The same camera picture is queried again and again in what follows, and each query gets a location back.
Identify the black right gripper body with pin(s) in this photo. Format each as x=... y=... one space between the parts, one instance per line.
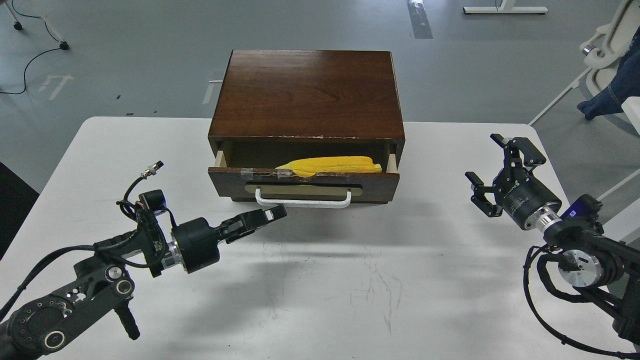
x=522 y=198

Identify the yellow corn cob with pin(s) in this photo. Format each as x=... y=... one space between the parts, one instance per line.
x=309 y=167

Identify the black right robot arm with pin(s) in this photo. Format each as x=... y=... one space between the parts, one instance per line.
x=577 y=263

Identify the white desk foot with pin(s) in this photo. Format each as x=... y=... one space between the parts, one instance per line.
x=505 y=7

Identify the wooden drawer with white handle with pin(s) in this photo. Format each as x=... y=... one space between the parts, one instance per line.
x=324 y=189

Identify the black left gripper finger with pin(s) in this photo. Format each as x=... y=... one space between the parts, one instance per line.
x=279 y=212
x=244 y=224

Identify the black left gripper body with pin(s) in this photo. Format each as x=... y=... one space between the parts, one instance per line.
x=197 y=243

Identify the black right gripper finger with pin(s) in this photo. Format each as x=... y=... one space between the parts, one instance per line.
x=520 y=156
x=479 y=199

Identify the blue denim cloth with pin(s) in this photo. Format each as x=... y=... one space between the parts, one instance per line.
x=625 y=84

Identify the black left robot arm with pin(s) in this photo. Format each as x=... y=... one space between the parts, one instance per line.
x=49 y=323

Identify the dark wooden cabinet box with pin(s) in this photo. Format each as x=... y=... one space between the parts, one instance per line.
x=316 y=95

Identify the white office chair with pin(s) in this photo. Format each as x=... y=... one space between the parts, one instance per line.
x=603 y=52

